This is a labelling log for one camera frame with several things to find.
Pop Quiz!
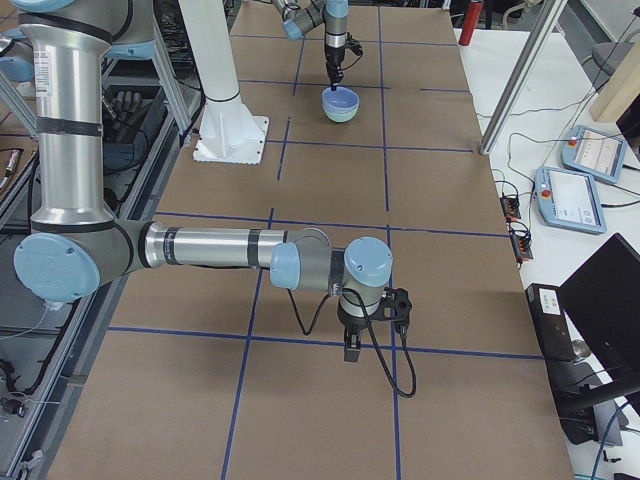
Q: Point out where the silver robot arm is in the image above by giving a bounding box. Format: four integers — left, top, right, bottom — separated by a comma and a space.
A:
11, 1, 399, 362
271, 0, 349, 91

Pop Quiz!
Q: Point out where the black monitor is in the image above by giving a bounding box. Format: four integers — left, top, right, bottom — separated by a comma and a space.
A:
559, 233, 639, 380

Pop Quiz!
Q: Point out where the near teach pendant tablet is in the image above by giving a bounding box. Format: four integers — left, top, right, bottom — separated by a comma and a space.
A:
534, 166, 607, 235

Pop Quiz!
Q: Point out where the aluminium frame post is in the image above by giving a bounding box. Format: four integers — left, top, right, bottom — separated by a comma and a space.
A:
479, 0, 568, 155

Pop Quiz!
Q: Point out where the teach pendant tablet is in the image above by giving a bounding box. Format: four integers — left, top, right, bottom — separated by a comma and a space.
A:
561, 125, 627, 185
534, 166, 607, 235

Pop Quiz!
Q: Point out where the orange connector block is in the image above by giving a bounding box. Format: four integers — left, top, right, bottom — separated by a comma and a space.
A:
507, 220, 533, 265
498, 180, 521, 220

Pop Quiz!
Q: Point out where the green bowl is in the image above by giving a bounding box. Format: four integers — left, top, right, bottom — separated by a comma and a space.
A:
324, 108, 358, 124

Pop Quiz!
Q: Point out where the near orange connector block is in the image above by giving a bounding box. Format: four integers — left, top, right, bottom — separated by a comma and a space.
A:
507, 220, 533, 265

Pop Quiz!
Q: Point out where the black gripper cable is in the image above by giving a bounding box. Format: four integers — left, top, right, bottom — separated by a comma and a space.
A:
339, 31, 365, 72
287, 287, 418, 399

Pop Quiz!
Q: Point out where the far teach pendant tablet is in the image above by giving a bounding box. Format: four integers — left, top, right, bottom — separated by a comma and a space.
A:
561, 125, 627, 185

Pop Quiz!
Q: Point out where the far orange connector block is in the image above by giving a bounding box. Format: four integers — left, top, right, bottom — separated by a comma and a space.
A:
498, 180, 521, 220

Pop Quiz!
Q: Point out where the blue bowl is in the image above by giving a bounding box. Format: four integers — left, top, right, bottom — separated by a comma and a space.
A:
321, 86, 360, 114

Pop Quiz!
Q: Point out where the black desktop computer box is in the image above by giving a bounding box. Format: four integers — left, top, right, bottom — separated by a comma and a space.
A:
525, 283, 582, 363

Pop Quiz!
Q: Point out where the aluminium side rail frame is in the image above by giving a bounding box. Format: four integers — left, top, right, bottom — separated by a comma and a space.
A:
1, 92, 185, 479

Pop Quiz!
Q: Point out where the red cylinder bottle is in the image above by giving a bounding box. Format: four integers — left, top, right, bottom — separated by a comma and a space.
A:
458, 0, 484, 46

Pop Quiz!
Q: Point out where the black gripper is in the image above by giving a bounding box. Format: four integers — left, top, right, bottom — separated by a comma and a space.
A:
337, 298, 367, 362
324, 44, 345, 91

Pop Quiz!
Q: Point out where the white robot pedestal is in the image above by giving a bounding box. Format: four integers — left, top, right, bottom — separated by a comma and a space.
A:
179, 0, 269, 165

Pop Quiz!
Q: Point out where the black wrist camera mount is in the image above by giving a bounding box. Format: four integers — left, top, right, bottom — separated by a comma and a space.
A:
345, 32, 364, 57
371, 287, 412, 325

